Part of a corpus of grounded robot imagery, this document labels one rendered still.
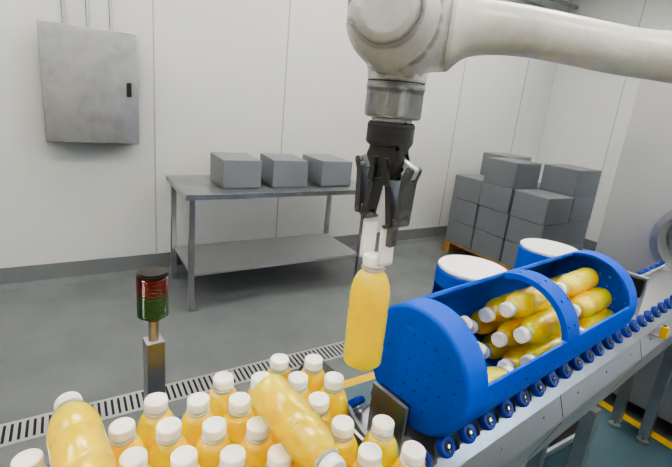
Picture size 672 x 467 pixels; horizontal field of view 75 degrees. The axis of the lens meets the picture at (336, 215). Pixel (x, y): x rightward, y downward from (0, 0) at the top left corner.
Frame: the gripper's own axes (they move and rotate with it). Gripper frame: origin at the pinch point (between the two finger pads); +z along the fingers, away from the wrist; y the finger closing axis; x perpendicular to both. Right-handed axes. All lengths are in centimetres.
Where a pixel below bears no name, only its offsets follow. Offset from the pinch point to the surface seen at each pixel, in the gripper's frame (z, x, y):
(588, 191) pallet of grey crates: 44, -413, 134
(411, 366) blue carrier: 31.7, -17.2, 2.7
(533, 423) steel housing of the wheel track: 53, -53, -10
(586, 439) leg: 91, -114, -5
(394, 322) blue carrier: 24.3, -17.2, 9.2
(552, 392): 49, -64, -9
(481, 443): 49, -31, -9
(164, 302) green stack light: 21.3, 25.2, 35.1
